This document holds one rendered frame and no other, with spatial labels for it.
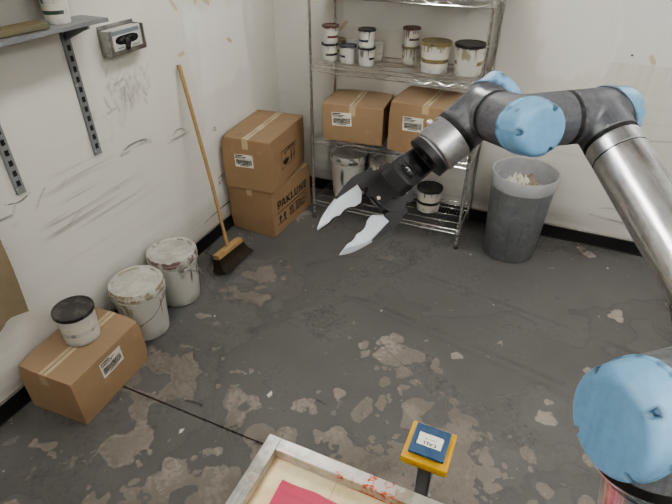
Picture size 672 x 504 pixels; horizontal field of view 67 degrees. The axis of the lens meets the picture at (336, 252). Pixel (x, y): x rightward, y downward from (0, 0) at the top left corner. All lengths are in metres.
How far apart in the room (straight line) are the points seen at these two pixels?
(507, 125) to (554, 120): 0.06
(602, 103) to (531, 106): 0.13
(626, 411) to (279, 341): 2.71
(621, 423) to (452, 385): 2.41
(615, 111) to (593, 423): 0.41
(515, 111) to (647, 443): 0.41
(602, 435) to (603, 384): 0.05
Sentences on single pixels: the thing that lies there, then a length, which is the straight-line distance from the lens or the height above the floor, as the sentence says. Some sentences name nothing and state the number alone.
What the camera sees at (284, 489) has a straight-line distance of 1.47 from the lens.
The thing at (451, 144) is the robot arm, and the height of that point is 1.91.
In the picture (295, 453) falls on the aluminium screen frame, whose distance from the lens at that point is 1.48.
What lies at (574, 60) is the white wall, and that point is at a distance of 3.90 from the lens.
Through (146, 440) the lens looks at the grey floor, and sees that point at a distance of 2.86.
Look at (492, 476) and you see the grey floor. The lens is 2.70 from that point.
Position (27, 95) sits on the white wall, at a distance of 2.82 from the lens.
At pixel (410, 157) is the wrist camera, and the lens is 0.77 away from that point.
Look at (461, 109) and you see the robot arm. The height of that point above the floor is 1.95.
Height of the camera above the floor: 2.21
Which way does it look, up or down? 35 degrees down
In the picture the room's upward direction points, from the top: straight up
